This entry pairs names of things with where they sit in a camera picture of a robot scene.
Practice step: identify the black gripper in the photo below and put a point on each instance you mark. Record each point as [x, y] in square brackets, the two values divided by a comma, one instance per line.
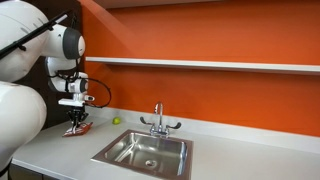
[77, 114]

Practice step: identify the red snack packet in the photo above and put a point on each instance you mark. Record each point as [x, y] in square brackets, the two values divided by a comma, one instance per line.
[80, 130]

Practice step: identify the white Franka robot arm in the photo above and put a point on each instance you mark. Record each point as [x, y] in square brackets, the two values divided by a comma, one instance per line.
[23, 43]

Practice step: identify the stainless steel sink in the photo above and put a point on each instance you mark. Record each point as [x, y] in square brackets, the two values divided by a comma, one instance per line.
[146, 155]

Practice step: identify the green lime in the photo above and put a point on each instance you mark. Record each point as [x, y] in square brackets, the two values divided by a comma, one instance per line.
[116, 120]

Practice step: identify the dark brown wall panel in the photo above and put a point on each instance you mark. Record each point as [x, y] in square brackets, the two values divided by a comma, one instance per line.
[58, 113]

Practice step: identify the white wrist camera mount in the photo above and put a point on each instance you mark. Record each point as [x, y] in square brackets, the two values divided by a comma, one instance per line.
[75, 101]

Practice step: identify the long white wall shelf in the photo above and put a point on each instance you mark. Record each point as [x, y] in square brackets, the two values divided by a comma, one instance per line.
[206, 64]

